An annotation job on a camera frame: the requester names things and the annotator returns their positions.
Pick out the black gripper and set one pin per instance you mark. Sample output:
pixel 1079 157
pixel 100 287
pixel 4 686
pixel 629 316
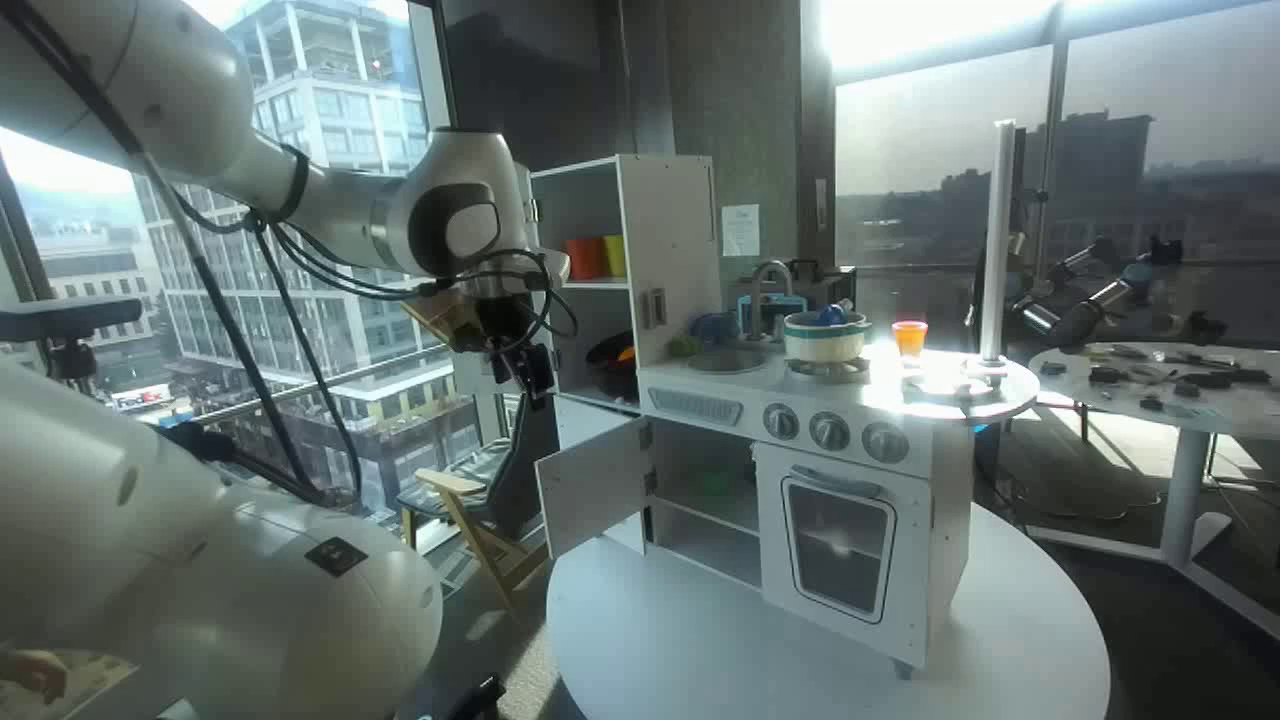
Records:
pixel 505 322

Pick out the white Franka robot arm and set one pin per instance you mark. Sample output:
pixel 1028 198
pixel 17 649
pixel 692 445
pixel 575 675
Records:
pixel 161 532

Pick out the small white cupboard door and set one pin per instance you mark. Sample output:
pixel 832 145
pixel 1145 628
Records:
pixel 594 486

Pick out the white oven door with window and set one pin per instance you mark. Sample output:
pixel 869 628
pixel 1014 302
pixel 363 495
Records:
pixel 841 547

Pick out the black bowl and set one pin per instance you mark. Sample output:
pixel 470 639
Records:
pixel 612 349

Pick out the black chair backrest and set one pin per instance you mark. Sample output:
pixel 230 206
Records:
pixel 520 460

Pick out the orange plastic cup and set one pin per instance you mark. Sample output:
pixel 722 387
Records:
pixel 584 259

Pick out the small grey side hooks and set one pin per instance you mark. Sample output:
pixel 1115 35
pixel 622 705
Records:
pixel 652 307

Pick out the yellow-green plastic cup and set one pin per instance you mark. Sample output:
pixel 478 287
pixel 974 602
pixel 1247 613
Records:
pixel 612 259

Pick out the wooden folding chair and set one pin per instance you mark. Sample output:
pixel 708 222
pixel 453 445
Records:
pixel 485 541

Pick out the blue toy item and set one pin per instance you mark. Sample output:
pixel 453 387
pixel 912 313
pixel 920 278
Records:
pixel 722 326

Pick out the grey toy sink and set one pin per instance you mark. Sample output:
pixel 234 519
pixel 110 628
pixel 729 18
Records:
pixel 724 356

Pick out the white paper sheet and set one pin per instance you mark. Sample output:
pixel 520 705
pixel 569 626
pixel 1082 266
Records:
pixel 741 231

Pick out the grey toy faucet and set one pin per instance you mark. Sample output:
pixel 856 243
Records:
pixel 775 292

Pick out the grey stove knob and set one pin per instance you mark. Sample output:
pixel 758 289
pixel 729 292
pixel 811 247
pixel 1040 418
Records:
pixel 828 428
pixel 783 422
pixel 885 441

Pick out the white pot with teal rim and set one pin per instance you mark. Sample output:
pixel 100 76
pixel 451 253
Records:
pixel 827 343

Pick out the round white table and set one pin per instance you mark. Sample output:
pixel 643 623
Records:
pixel 692 640

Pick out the white toy kitchen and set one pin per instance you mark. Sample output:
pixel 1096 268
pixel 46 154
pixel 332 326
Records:
pixel 854 532

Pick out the small translucent orange tumbler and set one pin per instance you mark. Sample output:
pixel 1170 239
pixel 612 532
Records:
pixel 910 339

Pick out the small round white tabletop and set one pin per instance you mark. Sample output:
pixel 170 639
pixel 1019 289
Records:
pixel 995 387

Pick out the white vertical pole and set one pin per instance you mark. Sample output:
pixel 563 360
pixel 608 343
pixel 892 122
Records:
pixel 1001 243

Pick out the black articulated device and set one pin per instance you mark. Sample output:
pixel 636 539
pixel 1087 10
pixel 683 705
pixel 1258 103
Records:
pixel 1082 307

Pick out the dark desk clutter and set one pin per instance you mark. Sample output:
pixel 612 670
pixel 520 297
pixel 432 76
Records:
pixel 1180 370

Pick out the white desk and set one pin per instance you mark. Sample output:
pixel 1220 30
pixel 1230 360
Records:
pixel 1180 402

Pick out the black camera stand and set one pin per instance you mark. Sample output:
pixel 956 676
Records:
pixel 64 322

